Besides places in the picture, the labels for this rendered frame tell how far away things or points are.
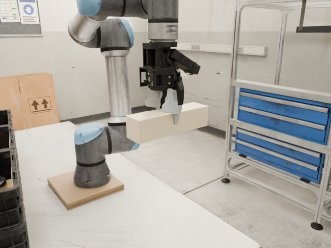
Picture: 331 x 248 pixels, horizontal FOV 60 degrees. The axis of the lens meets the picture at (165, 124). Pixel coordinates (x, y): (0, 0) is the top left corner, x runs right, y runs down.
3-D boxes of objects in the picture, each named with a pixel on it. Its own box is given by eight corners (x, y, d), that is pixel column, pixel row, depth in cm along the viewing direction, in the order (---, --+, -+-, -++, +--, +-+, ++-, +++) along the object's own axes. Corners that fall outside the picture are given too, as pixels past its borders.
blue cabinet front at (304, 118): (235, 150, 249) (240, 87, 232) (319, 183, 195) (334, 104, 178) (233, 151, 247) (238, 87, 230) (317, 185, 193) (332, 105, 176)
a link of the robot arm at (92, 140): (73, 154, 118) (70, 123, 114) (105, 148, 124) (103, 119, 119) (78, 166, 108) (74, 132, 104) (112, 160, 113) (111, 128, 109)
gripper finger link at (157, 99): (140, 115, 80) (144, 85, 76) (156, 112, 84) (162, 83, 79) (146, 121, 78) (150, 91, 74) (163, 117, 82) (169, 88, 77)
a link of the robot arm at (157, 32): (165, 23, 75) (186, 22, 69) (165, 41, 76) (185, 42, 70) (142, 23, 70) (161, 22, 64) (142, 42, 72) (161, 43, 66)
